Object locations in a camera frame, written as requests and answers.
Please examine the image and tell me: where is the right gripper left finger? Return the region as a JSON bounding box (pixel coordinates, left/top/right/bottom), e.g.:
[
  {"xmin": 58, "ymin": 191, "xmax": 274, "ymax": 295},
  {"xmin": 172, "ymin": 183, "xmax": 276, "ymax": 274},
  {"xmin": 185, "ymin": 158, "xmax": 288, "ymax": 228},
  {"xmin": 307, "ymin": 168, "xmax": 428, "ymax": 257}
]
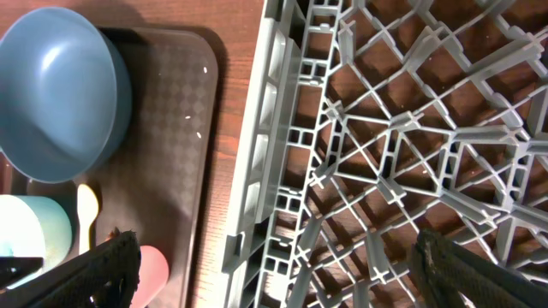
[{"xmin": 1, "ymin": 231, "xmax": 141, "ymax": 307}]

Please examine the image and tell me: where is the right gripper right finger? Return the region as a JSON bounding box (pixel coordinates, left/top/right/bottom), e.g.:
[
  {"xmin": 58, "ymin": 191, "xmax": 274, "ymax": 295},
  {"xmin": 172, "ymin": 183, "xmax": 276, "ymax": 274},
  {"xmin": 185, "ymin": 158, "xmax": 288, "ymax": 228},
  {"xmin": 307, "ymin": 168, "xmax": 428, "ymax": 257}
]
[{"xmin": 408, "ymin": 229, "xmax": 547, "ymax": 308}]

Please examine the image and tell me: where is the orange carrot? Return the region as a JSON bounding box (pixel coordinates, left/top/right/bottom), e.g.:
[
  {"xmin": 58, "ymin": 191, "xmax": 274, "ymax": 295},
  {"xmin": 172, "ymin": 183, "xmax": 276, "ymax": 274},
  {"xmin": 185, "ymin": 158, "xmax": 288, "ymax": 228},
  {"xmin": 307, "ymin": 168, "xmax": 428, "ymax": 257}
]
[{"xmin": 107, "ymin": 228, "xmax": 121, "ymax": 240}]

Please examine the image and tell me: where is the pink cup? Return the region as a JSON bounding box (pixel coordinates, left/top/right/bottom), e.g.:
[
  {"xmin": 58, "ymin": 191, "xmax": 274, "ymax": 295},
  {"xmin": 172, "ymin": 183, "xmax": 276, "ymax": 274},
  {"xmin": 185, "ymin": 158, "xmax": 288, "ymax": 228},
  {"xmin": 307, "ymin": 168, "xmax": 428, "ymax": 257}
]
[{"xmin": 129, "ymin": 246, "xmax": 170, "ymax": 308}]

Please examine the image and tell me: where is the dark blue plate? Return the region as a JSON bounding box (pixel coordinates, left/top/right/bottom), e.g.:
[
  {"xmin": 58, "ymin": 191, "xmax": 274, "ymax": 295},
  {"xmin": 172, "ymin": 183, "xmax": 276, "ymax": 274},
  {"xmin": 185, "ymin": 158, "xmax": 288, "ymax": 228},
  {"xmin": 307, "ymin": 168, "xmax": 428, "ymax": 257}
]
[{"xmin": 1, "ymin": 7, "xmax": 132, "ymax": 183}]

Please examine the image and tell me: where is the grey dishwasher rack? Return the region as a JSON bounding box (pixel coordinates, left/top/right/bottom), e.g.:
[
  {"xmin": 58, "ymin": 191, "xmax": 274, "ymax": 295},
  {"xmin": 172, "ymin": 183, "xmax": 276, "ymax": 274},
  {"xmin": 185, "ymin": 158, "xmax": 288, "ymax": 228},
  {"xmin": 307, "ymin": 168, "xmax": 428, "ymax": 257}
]
[{"xmin": 220, "ymin": 0, "xmax": 547, "ymax": 307}]

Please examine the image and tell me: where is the yellow plastic spoon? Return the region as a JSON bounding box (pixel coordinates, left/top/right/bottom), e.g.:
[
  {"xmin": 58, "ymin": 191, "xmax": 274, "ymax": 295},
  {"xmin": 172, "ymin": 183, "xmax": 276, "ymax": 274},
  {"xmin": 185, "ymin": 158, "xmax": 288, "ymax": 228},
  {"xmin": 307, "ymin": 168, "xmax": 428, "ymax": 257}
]
[{"xmin": 76, "ymin": 183, "xmax": 99, "ymax": 255}]

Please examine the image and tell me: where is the light blue bowl with rice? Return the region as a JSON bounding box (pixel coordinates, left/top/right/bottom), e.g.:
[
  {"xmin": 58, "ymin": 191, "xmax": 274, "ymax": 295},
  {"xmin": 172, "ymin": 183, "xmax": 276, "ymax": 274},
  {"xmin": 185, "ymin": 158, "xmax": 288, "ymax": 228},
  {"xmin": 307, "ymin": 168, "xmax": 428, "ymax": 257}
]
[{"xmin": 1, "ymin": 194, "xmax": 73, "ymax": 289}]

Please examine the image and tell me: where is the brown serving tray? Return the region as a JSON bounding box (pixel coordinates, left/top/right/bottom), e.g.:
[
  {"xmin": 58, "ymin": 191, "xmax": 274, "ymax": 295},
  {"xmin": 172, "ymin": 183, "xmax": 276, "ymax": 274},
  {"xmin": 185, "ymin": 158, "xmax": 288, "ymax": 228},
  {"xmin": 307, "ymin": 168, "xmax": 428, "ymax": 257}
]
[{"xmin": 0, "ymin": 26, "xmax": 219, "ymax": 308}]

